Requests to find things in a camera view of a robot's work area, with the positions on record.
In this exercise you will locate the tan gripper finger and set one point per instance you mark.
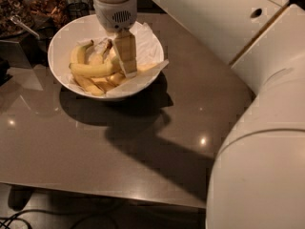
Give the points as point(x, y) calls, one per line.
point(125, 49)

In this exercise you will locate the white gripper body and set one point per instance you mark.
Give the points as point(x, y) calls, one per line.
point(114, 15)

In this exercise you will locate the long top yellow banana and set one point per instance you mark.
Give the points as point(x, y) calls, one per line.
point(110, 66)

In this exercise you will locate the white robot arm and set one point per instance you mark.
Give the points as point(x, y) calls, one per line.
point(257, 180)

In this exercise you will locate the middle back yellow banana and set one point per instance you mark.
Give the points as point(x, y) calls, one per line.
point(100, 52)

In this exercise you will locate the right short yellow banana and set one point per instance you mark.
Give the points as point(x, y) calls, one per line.
point(145, 67)

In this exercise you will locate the left curved yellow banana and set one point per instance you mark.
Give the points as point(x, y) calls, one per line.
point(78, 55)

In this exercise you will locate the white bowl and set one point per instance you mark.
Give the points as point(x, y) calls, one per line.
point(81, 31)

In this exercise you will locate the white paper liner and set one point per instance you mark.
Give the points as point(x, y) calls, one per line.
point(108, 82)

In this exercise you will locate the dish of brown snacks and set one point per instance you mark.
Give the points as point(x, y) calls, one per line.
point(54, 9)

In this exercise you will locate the metal spoon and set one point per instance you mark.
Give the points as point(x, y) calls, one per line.
point(17, 21)

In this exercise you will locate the glass jar of snacks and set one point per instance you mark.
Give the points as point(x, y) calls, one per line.
point(10, 8)

